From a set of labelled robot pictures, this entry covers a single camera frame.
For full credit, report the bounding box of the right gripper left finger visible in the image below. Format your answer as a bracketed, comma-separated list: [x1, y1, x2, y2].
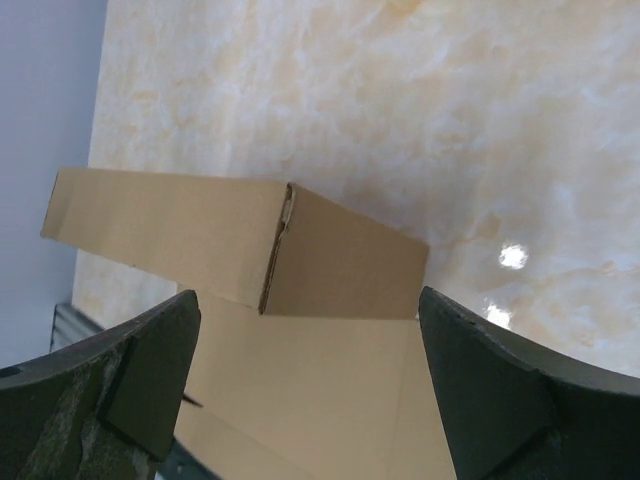
[1, 290, 201, 479]

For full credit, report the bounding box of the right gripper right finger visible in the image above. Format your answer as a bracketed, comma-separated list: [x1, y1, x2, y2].
[419, 287, 639, 479]

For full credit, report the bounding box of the brown cardboard box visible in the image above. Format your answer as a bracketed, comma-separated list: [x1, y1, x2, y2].
[41, 167, 455, 479]

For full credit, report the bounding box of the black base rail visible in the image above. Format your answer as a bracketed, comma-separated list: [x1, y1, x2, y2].
[49, 303, 103, 352]

